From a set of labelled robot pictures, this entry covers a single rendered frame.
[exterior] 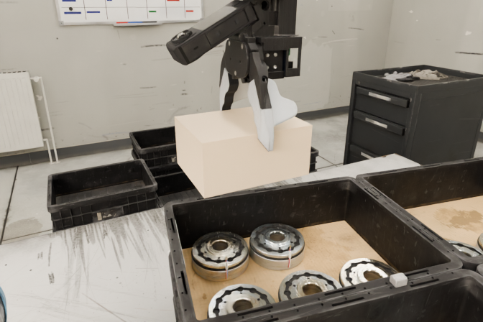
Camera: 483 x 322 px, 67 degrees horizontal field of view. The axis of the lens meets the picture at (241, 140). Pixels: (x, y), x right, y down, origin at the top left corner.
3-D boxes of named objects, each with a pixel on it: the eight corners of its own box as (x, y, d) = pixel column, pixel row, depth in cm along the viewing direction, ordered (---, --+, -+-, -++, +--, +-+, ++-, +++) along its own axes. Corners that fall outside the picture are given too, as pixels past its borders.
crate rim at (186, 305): (187, 349, 41) (185, 333, 41) (164, 213, 68) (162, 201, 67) (466, 279, 52) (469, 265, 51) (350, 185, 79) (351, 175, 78)
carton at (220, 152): (204, 198, 46) (202, 143, 43) (177, 162, 56) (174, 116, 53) (308, 174, 52) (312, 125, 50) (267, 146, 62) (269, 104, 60)
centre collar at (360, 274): (368, 293, 55) (369, 290, 55) (350, 272, 60) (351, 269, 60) (395, 287, 57) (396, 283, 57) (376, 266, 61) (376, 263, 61)
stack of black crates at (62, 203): (67, 305, 145) (46, 208, 129) (65, 260, 170) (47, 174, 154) (166, 275, 161) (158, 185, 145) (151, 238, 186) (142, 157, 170)
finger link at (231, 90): (251, 118, 60) (269, 77, 53) (219, 122, 58) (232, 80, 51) (245, 104, 62) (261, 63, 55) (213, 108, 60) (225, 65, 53)
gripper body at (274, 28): (300, 81, 49) (307, -15, 45) (244, 87, 46) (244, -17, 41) (272, 72, 56) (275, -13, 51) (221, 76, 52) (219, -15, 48)
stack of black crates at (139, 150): (147, 227, 195) (139, 150, 179) (136, 202, 220) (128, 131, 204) (216, 210, 211) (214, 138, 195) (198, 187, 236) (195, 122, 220)
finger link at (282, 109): (312, 139, 46) (292, 72, 47) (272, 146, 43) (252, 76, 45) (300, 146, 49) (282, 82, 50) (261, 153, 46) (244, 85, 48)
